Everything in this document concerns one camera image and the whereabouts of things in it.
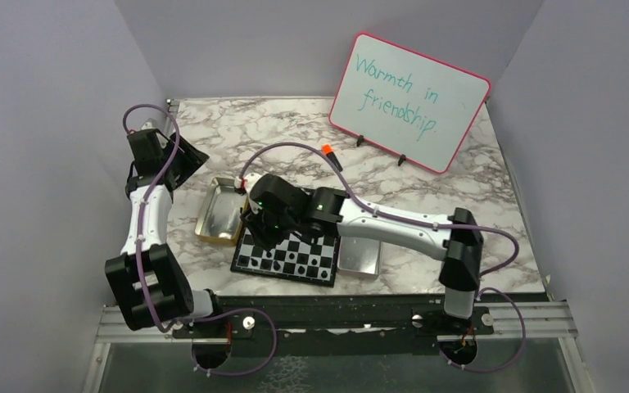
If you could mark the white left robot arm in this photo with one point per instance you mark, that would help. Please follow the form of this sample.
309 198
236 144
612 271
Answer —
196 304

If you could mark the orange black highlighter marker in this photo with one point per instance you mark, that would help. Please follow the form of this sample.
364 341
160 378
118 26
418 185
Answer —
330 154

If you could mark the silver tin lid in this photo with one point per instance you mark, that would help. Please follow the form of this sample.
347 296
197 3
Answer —
359 257

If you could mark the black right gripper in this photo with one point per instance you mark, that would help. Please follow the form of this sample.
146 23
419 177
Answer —
253 220

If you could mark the black white chess board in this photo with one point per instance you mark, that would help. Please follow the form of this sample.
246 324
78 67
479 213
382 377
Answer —
324 249

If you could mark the gold tin box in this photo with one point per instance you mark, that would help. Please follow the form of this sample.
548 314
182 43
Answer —
218 220

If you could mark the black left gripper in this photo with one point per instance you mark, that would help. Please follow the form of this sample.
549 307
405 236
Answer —
193 158

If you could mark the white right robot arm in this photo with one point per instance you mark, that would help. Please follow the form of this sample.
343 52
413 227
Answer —
454 239

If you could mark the pink framed whiteboard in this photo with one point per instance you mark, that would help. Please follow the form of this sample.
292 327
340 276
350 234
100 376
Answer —
407 103

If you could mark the black mounting base rail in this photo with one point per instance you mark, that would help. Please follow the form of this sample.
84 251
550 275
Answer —
327 326

